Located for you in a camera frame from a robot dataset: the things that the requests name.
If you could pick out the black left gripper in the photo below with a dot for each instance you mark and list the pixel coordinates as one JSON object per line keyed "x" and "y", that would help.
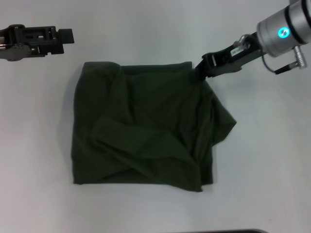
{"x": 12, "y": 48}

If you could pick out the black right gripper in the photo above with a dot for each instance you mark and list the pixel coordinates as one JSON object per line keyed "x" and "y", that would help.
{"x": 226, "y": 60}

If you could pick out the dark green FREE t-shirt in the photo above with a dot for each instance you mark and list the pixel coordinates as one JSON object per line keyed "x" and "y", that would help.
{"x": 145, "y": 133}

